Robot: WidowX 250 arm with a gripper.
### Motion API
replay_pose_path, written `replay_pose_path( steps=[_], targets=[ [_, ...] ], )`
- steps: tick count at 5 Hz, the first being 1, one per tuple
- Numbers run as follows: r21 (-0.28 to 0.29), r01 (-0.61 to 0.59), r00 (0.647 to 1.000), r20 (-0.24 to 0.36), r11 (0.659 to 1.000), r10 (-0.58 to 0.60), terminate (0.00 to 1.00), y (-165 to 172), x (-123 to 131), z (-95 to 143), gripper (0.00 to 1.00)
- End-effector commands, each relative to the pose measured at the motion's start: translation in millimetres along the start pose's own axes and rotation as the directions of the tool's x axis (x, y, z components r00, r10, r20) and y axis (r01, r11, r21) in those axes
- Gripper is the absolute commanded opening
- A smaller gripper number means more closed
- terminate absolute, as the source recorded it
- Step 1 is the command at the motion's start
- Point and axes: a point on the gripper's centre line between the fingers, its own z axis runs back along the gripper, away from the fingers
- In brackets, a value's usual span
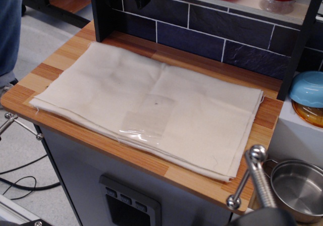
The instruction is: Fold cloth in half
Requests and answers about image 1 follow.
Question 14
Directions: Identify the black table frame background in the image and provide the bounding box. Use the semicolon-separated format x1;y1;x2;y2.
22;0;91;28

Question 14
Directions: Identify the light blue plastic bowl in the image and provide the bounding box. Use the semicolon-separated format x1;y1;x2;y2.
289;71;322;108

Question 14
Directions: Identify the cream cloth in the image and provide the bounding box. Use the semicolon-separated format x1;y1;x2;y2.
30;42;263;182

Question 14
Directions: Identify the silver clamp screw right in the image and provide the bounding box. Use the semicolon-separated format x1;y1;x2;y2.
226;145;277;210

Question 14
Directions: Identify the silver clamp screw left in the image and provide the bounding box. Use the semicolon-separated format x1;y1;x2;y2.
1;112;44;141

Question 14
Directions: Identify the dark grey right post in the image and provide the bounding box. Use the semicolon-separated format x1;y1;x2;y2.
276;0;322;101

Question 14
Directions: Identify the dark grey post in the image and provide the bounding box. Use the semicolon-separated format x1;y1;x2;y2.
276;0;322;101
91;0;121;42

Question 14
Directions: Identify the clear plastic tape patch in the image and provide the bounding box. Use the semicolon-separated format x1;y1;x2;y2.
120;94;176;146

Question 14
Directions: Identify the silver clamp screw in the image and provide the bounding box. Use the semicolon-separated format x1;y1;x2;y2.
226;145;277;210
1;112;44;141

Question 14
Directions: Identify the stainless steel pot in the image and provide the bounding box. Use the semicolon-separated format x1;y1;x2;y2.
263;159;322;223

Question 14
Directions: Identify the grey toy kitchen cabinet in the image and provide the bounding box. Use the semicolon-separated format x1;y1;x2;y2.
36;126;232;225

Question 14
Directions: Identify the white sneaker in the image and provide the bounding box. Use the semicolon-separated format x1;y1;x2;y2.
1;78;19;98

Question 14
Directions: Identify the orange translucent plate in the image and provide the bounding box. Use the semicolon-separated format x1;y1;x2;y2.
292;100;322;129

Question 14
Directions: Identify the person leg in jeans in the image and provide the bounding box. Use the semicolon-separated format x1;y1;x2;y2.
1;0;22;87

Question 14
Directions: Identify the black floor cable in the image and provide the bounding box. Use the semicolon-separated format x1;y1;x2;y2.
0;154;61;200

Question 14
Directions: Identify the dark grey left post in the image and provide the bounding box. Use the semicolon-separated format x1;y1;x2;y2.
91;0;121;42

